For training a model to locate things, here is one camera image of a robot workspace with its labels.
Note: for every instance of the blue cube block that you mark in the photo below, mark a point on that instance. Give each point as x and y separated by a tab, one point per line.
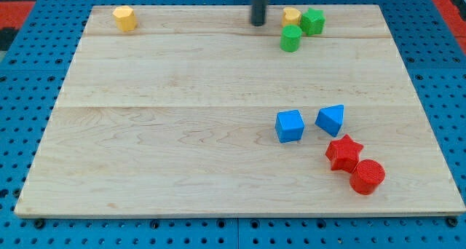
289	126

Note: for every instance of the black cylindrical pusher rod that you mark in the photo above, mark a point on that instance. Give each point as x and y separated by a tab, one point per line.
258	12

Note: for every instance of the red cylinder block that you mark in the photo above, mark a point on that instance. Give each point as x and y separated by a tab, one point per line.
367	176

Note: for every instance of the green cylinder block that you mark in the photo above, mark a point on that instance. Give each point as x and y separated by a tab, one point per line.
290	38

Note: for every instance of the yellow heart block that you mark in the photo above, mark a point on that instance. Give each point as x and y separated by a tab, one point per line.
291	16

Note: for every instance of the light wooden board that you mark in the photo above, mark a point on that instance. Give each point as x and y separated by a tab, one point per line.
176	119

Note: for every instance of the green star block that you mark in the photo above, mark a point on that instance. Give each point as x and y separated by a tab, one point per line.
312	22

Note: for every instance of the yellow hexagon block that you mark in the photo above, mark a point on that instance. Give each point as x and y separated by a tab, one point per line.
125	18

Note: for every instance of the red star block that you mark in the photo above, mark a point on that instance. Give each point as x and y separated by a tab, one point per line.
344	154

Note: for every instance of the blue triangle block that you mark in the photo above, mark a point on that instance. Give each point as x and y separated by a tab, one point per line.
330	119

